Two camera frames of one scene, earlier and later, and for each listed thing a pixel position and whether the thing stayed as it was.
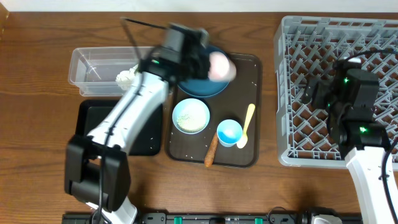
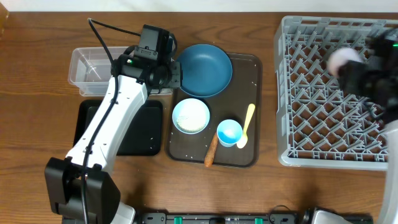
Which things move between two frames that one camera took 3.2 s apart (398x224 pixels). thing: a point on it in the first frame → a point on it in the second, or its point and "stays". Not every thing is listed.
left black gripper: x=203 y=68 → x=176 y=79
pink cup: x=221 y=69 → x=338 y=56
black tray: x=150 y=142 stays
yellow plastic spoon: x=242 y=142 stays
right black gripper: x=321 y=87 → x=352 y=80
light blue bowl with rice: x=191 y=116 stays
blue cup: x=229 y=132 stays
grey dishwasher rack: x=305 y=47 stays
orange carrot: x=209 y=157 stays
